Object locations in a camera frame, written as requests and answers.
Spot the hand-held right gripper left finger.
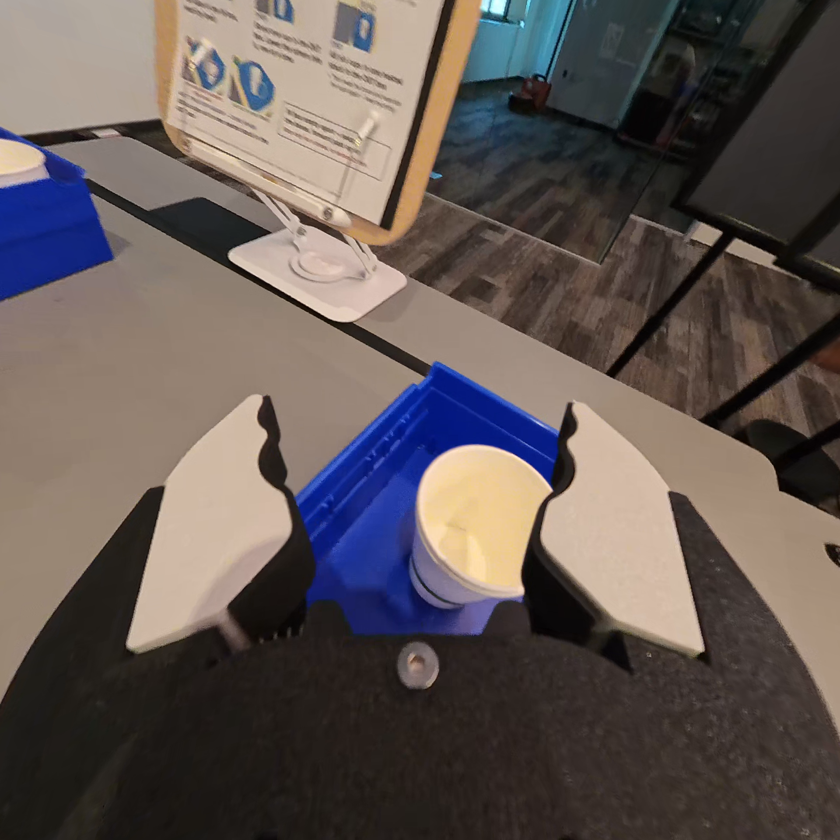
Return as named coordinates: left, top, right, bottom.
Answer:
left=126, top=394, right=317, bottom=655

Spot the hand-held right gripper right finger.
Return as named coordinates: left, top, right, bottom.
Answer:
left=523, top=401, right=707, bottom=661

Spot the white paper cup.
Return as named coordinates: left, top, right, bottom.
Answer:
left=0, top=138, right=48, bottom=181
left=410, top=445, right=555, bottom=611

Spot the blue plastic bin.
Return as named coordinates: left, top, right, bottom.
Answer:
left=296, top=364, right=560, bottom=639
left=0, top=128, right=114, bottom=304

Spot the black round stand base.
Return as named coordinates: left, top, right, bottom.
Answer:
left=745, top=419, right=840, bottom=508

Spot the black flat mat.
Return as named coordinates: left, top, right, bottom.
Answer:
left=84, top=184, right=437, bottom=378

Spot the instruction sheet on wooden stand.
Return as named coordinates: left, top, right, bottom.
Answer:
left=154, top=0, right=484, bottom=248

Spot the printed instruction sign board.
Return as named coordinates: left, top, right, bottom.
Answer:
left=164, top=0, right=454, bottom=228

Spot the orange object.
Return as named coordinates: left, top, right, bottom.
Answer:
left=510, top=73, right=553, bottom=118

